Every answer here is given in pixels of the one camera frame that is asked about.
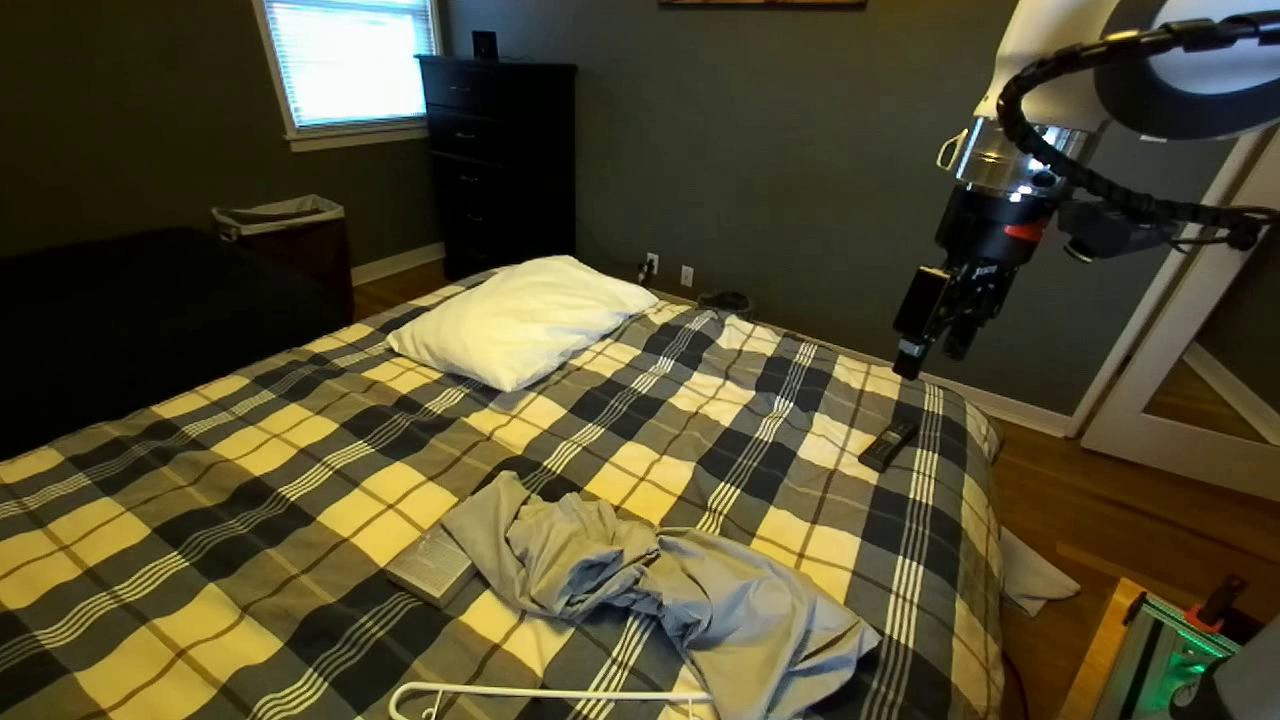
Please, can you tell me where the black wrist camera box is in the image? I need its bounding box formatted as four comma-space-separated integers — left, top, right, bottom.
1059, 197, 1181, 268

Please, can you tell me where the white pillow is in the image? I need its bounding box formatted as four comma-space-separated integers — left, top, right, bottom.
386, 251, 664, 396

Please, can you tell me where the grey crumpled garment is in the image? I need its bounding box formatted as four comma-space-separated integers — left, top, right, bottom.
386, 470, 886, 720

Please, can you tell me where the grey box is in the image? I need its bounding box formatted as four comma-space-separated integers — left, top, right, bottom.
1207, 617, 1280, 720

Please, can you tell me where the plaid yellow bed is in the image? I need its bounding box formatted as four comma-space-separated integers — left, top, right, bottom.
0, 258, 1014, 720

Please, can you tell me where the white cloth beside bed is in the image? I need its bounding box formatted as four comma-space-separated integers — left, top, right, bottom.
997, 523, 1086, 621

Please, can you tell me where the dark laundry hamper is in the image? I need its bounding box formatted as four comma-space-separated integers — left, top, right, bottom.
207, 191, 356, 325

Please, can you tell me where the black corrugated cable hose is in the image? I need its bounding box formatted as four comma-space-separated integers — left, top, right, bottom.
997, 10, 1280, 258

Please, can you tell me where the white plastic clothing hanger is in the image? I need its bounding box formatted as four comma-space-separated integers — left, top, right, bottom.
389, 677, 718, 720

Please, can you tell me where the green metal stand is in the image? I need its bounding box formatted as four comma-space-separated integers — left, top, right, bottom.
1094, 585, 1248, 720

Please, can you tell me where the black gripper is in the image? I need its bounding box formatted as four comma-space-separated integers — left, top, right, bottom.
889, 176, 1070, 383

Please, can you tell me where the black remote control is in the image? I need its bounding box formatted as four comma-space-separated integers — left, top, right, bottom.
856, 408, 928, 474

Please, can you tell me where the bright window with white frame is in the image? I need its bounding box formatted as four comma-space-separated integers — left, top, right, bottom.
253, 0, 448, 154

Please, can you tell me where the black tall dresser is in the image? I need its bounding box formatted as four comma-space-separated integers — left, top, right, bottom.
418, 54, 581, 286

